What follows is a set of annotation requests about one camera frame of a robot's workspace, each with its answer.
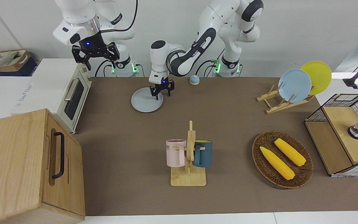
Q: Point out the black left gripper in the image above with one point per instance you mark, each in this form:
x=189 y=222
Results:
x=162 y=84

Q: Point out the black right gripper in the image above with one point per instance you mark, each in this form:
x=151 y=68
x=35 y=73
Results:
x=92 y=45

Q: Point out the gray plate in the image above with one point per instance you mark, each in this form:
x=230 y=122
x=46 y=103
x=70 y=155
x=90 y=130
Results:
x=143 y=102

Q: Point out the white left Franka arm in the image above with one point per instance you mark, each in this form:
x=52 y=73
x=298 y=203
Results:
x=216 y=18

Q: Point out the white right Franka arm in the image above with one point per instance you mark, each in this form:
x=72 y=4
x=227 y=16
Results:
x=76 y=15

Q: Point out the wooden plate rack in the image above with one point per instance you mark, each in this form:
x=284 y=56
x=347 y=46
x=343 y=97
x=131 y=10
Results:
x=278 y=107

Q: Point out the light blue plate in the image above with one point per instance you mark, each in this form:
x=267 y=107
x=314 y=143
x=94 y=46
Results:
x=295 y=85

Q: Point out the yellow plate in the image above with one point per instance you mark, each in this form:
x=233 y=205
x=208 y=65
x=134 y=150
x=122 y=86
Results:
x=320 y=73

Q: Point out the blue dome bell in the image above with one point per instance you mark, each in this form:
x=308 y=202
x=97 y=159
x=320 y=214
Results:
x=194 y=80

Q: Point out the cream toaster oven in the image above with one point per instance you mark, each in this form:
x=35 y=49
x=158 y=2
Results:
x=57 y=74

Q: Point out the pink mug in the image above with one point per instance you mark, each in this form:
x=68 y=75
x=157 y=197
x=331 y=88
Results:
x=174 y=154

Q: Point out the dark navy bag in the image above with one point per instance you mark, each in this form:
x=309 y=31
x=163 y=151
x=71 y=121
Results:
x=26 y=69

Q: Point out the teal mug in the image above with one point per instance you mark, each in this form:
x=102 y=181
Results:
x=204 y=154

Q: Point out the brown table mat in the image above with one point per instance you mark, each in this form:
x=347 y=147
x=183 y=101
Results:
x=120 y=155

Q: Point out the wooden mug tree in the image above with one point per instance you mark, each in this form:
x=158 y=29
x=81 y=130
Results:
x=188 y=179

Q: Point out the brown wicker tray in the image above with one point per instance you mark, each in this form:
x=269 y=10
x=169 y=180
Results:
x=263 y=168

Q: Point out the yellow corn cob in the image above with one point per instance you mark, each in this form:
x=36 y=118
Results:
x=277 y=163
x=289 y=152

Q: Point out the wooden box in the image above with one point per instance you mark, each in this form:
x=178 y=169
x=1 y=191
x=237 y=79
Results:
x=14 y=161

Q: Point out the wooden board lid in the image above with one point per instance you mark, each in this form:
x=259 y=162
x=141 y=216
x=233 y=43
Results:
x=343 y=124

